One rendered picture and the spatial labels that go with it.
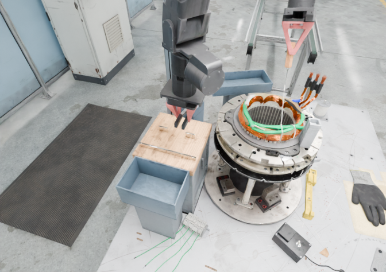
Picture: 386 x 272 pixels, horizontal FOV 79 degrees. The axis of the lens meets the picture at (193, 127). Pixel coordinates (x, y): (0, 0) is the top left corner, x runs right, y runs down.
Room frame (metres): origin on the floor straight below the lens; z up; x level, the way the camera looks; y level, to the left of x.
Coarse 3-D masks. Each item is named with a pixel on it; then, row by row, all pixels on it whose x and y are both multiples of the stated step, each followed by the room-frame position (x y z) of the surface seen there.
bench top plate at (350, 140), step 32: (352, 128) 0.82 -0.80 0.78; (352, 160) 0.62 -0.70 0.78; (384, 160) 0.62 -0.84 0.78; (128, 224) 0.34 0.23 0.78; (224, 224) 0.34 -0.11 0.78; (256, 224) 0.34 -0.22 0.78; (288, 224) 0.34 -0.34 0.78; (320, 224) 0.34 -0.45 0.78; (352, 224) 0.34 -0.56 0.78; (128, 256) 0.24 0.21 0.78; (160, 256) 0.24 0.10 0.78; (192, 256) 0.24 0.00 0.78; (224, 256) 0.24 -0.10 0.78; (256, 256) 0.24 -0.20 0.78; (288, 256) 0.24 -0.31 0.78; (320, 256) 0.24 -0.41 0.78; (352, 256) 0.24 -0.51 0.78
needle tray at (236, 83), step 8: (232, 72) 0.88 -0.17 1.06; (240, 72) 0.88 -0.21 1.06; (248, 72) 0.89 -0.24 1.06; (256, 72) 0.89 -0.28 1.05; (264, 72) 0.88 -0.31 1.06; (224, 80) 0.87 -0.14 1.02; (232, 80) 0.87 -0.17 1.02; (240, 80) 0.87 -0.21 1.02; (248, 80) 0.87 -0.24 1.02; (256, 80) 0.87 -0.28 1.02; (264, 80) 0.86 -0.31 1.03; (224, 88) 0.77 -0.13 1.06; (232, 88) 0.77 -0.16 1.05; (240, 88) 0.78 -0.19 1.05; (248, 88) 0.78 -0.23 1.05; (256, 88) 0.79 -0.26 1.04; (264, 88) 0.79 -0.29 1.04; (224, 96) 0.85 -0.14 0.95; (232, 96) 0.79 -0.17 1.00
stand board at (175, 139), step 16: (160, 112) 0.61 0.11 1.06; (176, 128) 0.54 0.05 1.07; (192, 128) 0.54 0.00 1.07; (208, 128) 0.54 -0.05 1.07; (160, 144) 0.47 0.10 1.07; (176, 144) 0.47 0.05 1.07; (192, 144) 0.47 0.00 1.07; (160, 160) 0.41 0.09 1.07; (176, 160) 0.41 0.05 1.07; (192, 160) 0.41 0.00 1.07
